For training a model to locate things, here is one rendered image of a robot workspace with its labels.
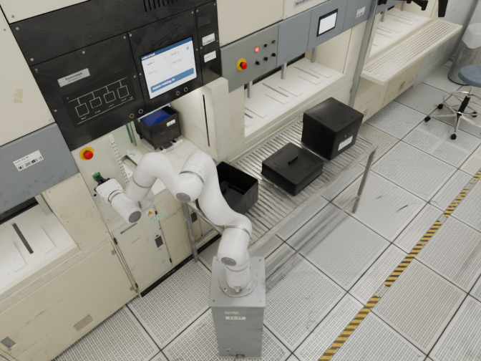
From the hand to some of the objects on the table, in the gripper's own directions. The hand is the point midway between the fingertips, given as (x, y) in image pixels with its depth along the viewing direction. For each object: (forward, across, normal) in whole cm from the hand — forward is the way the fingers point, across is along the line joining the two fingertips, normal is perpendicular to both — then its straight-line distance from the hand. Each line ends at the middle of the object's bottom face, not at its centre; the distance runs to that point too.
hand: (99, 179), depth 172 cm
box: (-33, -146, +44) cm, 156 cm away
